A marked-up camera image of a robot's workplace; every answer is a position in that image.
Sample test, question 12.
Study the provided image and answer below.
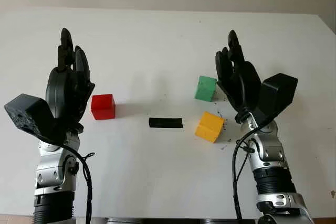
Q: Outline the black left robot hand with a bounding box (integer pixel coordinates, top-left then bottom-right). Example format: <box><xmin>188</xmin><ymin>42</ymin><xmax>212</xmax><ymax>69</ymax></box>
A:
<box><xmin>45</xmin><ymin>27</ymin><xmax>96</xmax><ymax>133</ymax></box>

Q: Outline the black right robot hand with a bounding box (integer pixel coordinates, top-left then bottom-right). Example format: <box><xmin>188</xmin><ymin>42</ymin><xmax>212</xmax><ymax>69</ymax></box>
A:
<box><xmin>215</xmin><ymin>29</ymin><xmax>263</xmax><ymax>116</ymax></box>

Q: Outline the green cube block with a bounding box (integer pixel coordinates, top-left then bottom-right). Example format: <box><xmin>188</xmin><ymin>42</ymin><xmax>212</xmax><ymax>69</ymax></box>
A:
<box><xmin>194</xmin><ymin>75</ymin><xmax>218</xmax><ymax>102</ymax></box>

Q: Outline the red cube block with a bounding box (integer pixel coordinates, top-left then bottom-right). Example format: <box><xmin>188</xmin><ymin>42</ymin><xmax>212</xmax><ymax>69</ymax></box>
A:
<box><xmin>90</xmin><ymin>93</ymin><xmax>117</xmax><ymax>121</ymax></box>

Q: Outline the yellow cube block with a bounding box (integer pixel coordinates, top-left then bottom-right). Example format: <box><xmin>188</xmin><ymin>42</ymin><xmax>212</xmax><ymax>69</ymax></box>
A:
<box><xmin>194</xmin><ymin>111</ymin><xmax>225</xmax><ymax>144</ymax></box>

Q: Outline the black tape strip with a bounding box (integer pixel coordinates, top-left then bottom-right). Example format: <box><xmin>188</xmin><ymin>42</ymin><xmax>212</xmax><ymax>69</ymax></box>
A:
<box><xmin>148</xmin><ymin>117</ymin><xmax>184</xmax><ymax>130</ymax></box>

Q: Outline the dark robot torso edge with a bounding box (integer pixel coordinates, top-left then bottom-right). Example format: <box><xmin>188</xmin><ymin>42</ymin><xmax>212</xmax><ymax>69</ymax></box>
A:
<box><xmin>104</xmin><ymin>217</ymin><xmax>263</xmax><ymax>224</ymax></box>

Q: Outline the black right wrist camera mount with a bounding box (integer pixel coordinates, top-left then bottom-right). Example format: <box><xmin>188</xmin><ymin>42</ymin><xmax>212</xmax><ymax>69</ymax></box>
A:
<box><xmin>253</xmin><ymin>73</ymin><xmax>299</xmax><ymax>130</ymax></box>

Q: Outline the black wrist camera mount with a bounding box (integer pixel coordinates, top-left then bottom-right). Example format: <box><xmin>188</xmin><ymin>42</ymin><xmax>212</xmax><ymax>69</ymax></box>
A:
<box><xmin>4</xmin><ymin>93</ymin><xmax>68</xmax><ymax>145</ymax></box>
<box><xmin>253</xmin><ymin>73</ymin><xmax>299</xmax><ymax>130</ymax></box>

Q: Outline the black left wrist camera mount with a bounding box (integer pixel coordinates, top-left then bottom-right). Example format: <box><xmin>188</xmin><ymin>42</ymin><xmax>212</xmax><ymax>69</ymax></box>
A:
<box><xmin>4</xmin><ymin>93</ymin><xmax>68</xmax><ymax>145</ymax></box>

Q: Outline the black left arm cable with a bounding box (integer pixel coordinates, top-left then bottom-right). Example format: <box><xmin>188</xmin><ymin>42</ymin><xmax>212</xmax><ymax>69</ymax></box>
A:
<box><xmin>60</xmin><ymin>142</ymin><xmax>96</xmax><ymax>224</ymax></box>

